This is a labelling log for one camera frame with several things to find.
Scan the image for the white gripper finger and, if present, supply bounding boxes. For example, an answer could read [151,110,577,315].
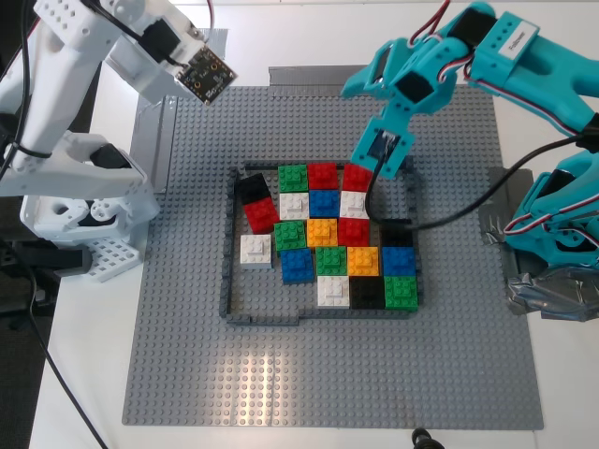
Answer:
[106,46,184,105]

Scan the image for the blue Lego cube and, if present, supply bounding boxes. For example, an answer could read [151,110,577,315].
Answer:
[279,247,316,286]
[308,189,341,219]
[381,246,417,278]

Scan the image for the grey duct tape patch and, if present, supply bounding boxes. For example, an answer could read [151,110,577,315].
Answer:
[477,166,535,278]

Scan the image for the crumpled grey duct tape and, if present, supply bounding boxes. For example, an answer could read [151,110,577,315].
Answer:
[504,266,599,325]

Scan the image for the grey duct tape strip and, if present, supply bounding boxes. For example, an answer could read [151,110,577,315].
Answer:
[129,91,182,195]
[268,65,375,99]

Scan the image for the black table clamp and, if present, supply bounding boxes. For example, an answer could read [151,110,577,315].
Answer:
[0,239,93,329]

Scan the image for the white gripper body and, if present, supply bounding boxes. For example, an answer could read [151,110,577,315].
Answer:
[109,8,208,79]

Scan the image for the white perforated base plate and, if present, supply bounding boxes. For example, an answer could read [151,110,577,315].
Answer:
[76,237,142,284]

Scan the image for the red Lego cube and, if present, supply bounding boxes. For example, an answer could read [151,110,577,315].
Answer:
[243,196,281,236]
[337,217,373,248]
[307,162,339,192]
[343,163,374,193]

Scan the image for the white Lego cube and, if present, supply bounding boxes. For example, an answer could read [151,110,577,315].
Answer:
[279,191,310,222]
[315,275,352,309]
[340,189,372,221]
[239,233,274,271]

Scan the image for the black camera stand part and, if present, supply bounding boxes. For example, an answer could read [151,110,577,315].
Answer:
[411,427,446,449]

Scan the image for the black Lego cube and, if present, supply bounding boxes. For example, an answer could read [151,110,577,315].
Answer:
[380,218,416,249]
[234,172,271,208]
[349,275,387,311]

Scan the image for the orange Lego cube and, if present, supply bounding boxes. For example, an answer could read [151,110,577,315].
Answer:
[306,218,339,249]
[347,246,381,278]

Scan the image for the grey Lego baseplate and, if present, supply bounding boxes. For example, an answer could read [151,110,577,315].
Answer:
[122,83,546,430]

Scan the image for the black camera circuit board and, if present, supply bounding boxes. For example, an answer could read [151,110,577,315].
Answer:
[174,45,239,106]

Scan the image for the green Lego cube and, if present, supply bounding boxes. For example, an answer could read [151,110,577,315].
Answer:
[384,275,420,311]
[272,220,309,253]
[314,246,349,278]
[278,164,310,194]

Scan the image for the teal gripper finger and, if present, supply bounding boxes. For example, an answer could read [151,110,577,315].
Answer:
[340,40,404,100]

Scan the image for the black white arm camera cable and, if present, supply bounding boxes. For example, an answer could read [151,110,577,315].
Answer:
[0,0,110,449]

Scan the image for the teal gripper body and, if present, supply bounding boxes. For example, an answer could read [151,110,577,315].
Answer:
[387,34,470,116]

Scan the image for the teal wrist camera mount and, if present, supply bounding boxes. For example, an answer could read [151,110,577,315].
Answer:
[350,100,416,181]

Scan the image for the dark grey Lego wall frame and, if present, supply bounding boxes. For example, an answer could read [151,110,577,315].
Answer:
[218,158,425,327]

